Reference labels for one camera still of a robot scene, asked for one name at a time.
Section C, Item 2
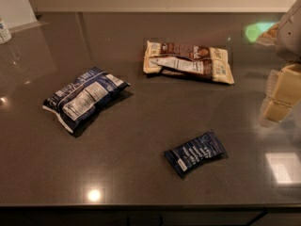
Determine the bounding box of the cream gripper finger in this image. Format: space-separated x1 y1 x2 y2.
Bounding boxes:
261 98 292 122
270 63 301 106

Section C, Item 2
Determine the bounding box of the dark blue rxbar wrapper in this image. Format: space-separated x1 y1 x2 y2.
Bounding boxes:
164 130 227 178

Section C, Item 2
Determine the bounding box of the brown cream snack package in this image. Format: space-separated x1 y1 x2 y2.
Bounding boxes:
143 41 234 85

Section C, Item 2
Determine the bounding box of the blue chip bag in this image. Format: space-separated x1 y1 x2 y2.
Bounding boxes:
42 67 130 134

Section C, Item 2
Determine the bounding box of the white slanted board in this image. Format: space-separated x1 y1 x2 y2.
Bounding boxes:
0 0 38 28

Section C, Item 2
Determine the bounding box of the white labelled bottle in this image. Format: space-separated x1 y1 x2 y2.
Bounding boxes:
0 18 12 44

